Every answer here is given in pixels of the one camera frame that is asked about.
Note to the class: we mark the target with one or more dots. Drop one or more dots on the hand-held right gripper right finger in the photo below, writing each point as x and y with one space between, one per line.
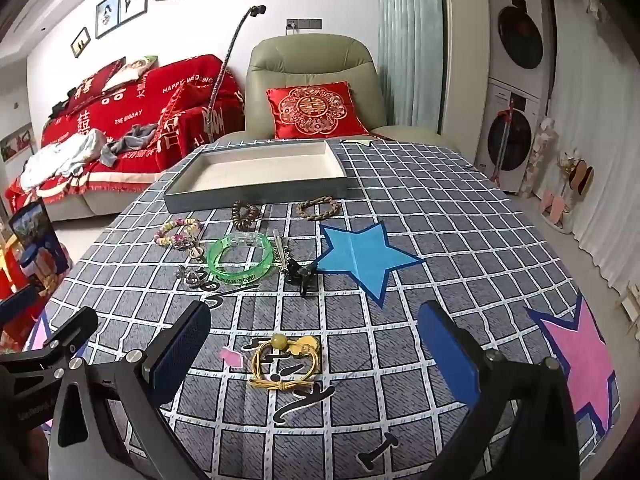
445 355

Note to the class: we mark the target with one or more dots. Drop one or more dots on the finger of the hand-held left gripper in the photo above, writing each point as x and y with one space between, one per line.
20 302
65 335

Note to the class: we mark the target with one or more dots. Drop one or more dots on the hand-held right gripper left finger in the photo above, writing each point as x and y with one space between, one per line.
180 350

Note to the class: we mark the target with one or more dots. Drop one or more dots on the green plastic bangle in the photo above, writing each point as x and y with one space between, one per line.
220 272

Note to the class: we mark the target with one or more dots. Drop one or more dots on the silver hair clip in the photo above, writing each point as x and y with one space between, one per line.
280 255

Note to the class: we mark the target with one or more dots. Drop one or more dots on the black hair claw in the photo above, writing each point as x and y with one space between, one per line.
302 277

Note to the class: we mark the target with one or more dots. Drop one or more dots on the grey jewelry tray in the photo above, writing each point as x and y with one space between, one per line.
260 170

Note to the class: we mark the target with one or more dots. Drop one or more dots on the blue printed box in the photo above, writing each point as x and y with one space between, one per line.
35 237

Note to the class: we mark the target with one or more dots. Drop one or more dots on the grey checked tablecloth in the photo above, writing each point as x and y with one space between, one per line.
450 240

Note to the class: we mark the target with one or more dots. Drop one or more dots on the clear plastic hair clip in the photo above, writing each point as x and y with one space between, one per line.
245 239

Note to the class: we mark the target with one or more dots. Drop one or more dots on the beige sofa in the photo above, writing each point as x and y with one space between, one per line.
107 197

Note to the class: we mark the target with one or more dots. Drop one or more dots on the white clothing pile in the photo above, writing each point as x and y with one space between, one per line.
60 157

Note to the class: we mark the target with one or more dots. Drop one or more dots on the pink slippers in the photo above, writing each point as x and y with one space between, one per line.
555 205

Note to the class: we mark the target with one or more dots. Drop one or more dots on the grey garment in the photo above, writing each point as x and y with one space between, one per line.
132 137

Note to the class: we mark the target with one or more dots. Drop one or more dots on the red mop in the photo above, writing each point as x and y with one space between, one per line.
504 140

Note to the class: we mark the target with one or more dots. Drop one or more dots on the white washing machine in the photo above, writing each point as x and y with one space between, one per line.
510 137

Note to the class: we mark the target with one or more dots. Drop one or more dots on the pink flower decoration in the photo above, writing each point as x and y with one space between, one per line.
542 147

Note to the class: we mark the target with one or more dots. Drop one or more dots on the white printed pillow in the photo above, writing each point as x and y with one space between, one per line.
127 72

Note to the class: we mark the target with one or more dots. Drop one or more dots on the sofa with red blanket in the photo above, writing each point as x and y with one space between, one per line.
175 85

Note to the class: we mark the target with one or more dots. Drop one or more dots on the white curtain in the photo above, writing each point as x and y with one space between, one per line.
600 135

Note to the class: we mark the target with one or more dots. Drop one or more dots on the gooseneck phone holder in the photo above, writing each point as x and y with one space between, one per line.
220 77

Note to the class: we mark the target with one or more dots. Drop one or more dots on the red embroidered cushion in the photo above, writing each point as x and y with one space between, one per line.
315 107

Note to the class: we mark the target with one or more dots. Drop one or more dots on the teal curtain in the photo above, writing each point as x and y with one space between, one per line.
407 45

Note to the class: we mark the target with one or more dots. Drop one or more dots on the green armchair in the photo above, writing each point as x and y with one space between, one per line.
310 62

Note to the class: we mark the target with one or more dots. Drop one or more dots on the white dryer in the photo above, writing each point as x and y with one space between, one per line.
520 35

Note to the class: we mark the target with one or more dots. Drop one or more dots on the small black picture frame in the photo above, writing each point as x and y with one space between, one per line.
80 42

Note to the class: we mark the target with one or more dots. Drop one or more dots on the blue picture frame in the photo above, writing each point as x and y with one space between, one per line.
107 15

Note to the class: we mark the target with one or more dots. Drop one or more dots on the wall switch panel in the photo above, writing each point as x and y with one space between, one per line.
304 23

